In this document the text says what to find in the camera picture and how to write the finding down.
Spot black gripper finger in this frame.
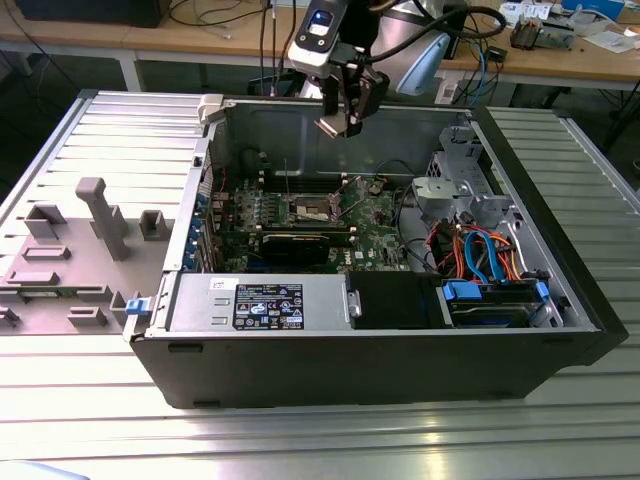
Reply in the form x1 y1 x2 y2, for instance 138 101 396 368
343 63 392 139
321 74 346 118

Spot silver CPU plate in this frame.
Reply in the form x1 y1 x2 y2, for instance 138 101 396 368
313 113 350 138

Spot metal socket cover frame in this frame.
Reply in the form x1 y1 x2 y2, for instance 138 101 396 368
335 174 365 202

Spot black RAM slot row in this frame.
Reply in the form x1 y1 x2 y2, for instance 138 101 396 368
263 169 349 194
260 222 357 246

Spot CPU socket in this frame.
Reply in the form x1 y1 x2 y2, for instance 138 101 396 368
282 191 344 225

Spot metal CPU cooler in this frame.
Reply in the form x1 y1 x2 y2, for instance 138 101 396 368
509 13 540 51

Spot white power adapter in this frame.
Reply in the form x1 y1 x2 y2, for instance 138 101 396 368
433 74 459 105

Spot black upright device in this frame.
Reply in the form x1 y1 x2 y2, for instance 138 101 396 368
442 9 469 61

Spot silver metal drive cage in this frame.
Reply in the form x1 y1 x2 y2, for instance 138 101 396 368
412 124 521 236

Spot beige case latch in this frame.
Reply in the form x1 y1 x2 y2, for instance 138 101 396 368
197 93 227 126

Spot wooden desk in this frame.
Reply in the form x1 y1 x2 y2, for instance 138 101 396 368
0 0 640 94

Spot green motherboard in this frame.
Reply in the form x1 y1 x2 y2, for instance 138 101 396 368
209 172 416 274

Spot black graphics card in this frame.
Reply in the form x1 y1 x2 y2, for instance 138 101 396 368
259 231 332 267

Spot white paper sheet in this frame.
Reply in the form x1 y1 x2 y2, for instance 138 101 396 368
494 2 554 29

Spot black plastic shroud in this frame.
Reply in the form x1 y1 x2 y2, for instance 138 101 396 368
347 272 446 331

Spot hard disk in blue carrier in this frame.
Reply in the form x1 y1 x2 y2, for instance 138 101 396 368
438 279 551 330

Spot blue cardboard box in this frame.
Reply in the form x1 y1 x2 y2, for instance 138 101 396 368
559 0 626 22

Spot silver power supply unit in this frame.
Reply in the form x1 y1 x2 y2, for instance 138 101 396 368
167 273 350 334

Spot clear plastic bag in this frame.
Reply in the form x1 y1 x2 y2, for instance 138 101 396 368
584 29 639 54

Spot black open PC case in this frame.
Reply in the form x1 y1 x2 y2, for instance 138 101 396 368
122 92 630 411

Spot grey parts rack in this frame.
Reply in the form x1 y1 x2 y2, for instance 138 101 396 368
0 175 177 337

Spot black camera cable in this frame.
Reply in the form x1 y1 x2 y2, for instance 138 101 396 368
368 5 507 64

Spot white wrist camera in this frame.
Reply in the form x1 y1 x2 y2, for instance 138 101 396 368
287 0 347 77

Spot blue data wire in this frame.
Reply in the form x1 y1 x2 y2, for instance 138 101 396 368
463 228 506 285

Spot orange power wires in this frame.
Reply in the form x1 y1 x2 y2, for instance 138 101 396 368
429 223 524 281

